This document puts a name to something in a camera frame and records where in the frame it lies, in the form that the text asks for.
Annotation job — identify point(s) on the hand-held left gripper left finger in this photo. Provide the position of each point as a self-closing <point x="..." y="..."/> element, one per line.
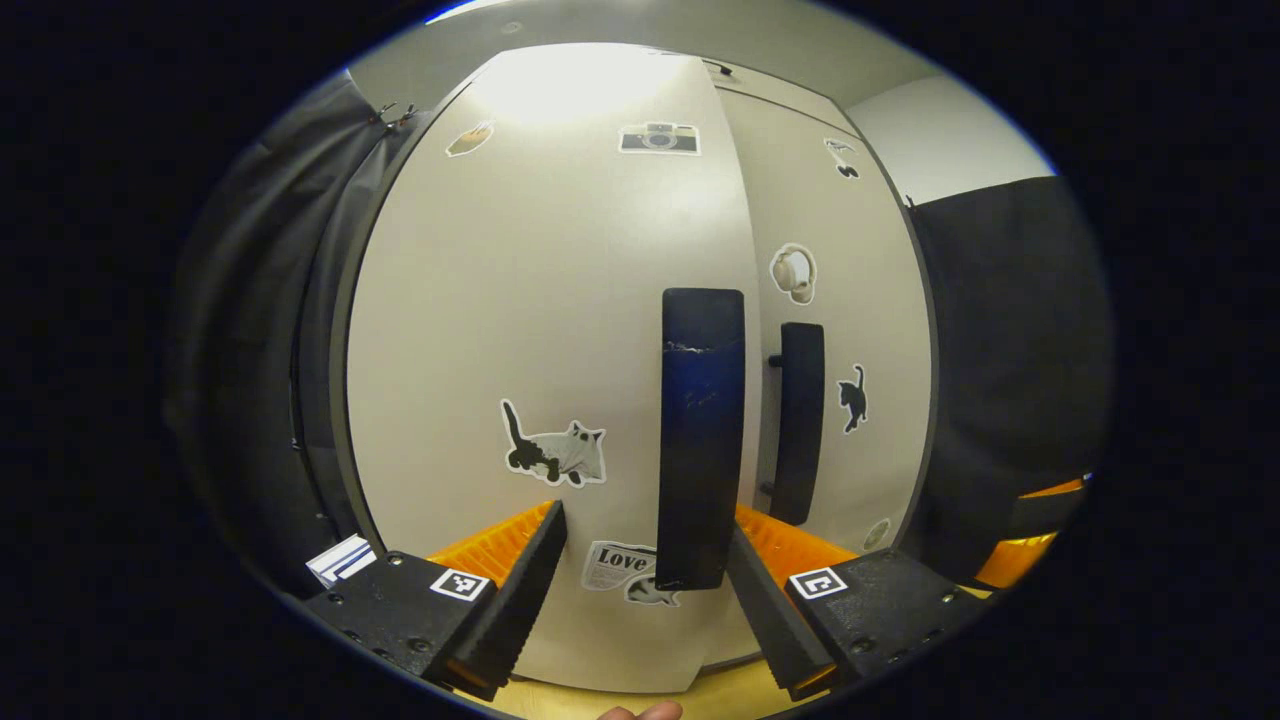
<point x="520" y="600"/>

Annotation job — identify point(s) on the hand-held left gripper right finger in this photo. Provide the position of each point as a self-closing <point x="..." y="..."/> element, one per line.
<point x="775" y="620"/>

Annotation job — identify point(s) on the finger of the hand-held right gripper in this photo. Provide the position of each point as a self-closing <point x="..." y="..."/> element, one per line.
<point x="1045" y="512"/>
<point x="1015" y="560"/>

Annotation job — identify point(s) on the white cabinet door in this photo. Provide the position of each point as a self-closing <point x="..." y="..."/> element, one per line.
<point x="870" y="330"/>
<point x="500" y="300"/>

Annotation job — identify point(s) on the black backdrop cloth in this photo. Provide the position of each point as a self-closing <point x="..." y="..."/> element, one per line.
<point x="240" y="300"/>
<point x="1010" y="330"/>

